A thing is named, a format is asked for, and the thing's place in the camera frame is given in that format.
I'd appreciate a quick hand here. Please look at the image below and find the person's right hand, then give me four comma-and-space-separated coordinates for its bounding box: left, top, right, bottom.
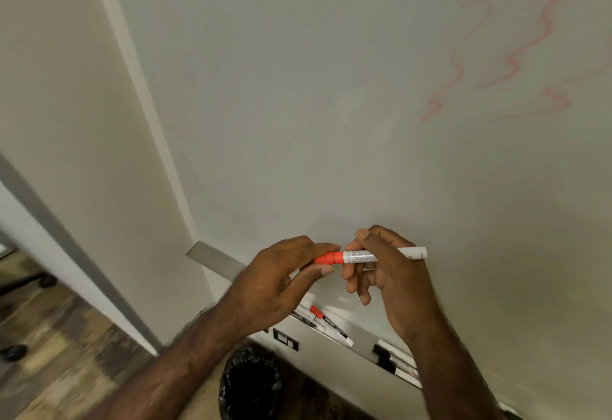
340, 225, 448, 344

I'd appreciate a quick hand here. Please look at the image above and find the red whiteboard marker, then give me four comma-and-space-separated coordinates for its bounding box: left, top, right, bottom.
313, 246, 429, 266
289, 307, 327, 335
309, 304, 356, 348

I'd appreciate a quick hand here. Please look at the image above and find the blue whiteboard marker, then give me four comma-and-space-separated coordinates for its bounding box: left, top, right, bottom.
377, 339, 416, 363

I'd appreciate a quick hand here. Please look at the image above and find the black whiteboard marker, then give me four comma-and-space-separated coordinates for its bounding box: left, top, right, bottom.
372, 344, 421, 380
377, 359, 423, 391

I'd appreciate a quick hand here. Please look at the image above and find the metal marker tray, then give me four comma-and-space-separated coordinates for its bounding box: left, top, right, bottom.
185, 241, 525, 420

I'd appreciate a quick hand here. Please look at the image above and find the white whiteboard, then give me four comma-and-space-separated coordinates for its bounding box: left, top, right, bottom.
85, 0, 612, 420

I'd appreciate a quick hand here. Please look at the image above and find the person's left forearm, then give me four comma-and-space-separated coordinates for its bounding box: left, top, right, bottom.
91, 299, 268, 420

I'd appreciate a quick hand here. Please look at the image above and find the black trash bin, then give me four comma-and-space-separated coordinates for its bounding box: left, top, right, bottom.
218, 345, 284, 420

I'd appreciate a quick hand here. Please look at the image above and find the black office chair base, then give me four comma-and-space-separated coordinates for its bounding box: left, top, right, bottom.
0, 271, 59, 364

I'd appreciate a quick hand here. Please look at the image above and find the black wall outlet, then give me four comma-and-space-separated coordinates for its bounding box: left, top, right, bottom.
272, 327, 300, 352

